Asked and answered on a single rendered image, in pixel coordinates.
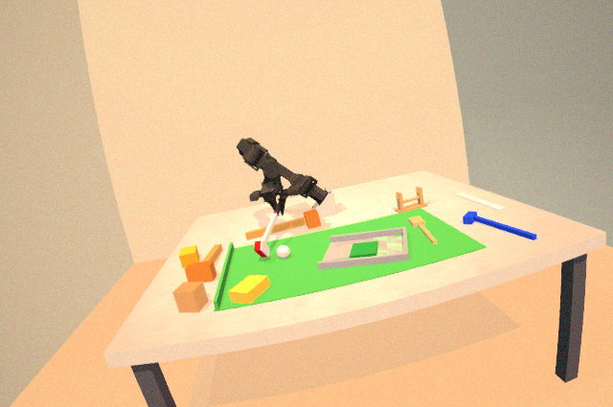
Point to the orange putter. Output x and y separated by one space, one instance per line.
311 219
204 271

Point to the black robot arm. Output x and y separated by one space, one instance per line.
256 155

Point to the cream golf ball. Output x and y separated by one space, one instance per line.
282 252

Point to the blue golf putter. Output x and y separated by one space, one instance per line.
472 217

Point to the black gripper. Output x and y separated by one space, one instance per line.
283 195

